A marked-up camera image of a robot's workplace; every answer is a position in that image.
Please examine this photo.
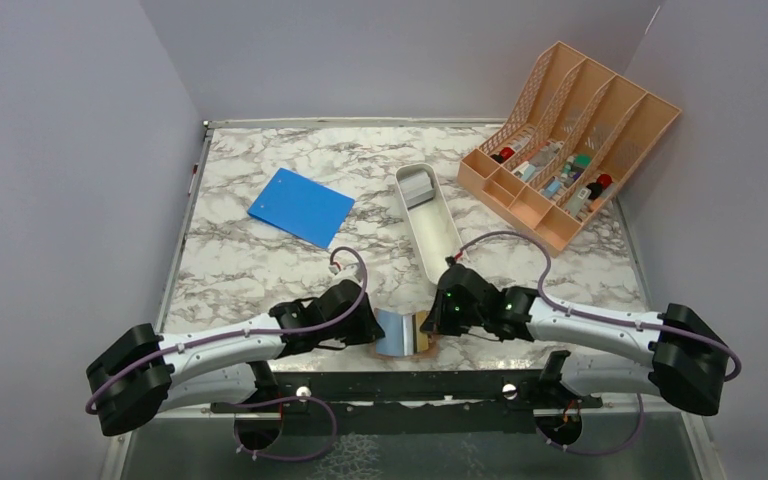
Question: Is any gold credit card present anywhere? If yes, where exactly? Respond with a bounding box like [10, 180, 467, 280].
[411, 311, 432, 354]

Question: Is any tan leather card holder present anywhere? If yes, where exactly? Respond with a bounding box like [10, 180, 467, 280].
[372, 309, 439, 359]

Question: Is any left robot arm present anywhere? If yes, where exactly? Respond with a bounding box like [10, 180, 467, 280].
[85, 280, 385, 436]

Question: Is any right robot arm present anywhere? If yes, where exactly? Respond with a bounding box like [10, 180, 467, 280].
[420, 264, 729, 416]

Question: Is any white oblong plastic tray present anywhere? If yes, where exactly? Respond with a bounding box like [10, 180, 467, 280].
[395, 163, 463, 285]

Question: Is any blue folder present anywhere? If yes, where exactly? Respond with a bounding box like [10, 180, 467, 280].
[247, 168, 355, 249]

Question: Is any green cap bottle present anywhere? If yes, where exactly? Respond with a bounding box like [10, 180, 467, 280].
[566, 154, 592, 172]

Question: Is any red cap bottle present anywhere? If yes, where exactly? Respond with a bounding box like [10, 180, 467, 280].
[586, 173, 613, 200]

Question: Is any orange desk organizer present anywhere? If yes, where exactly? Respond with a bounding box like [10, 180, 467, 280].
[457, 42, 682, 256]

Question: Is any black mounting rail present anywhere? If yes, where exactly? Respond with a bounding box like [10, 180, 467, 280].
[210, 369, 603, 431]

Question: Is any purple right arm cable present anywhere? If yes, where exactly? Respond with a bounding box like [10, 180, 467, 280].
[445, 231, 743, 457]

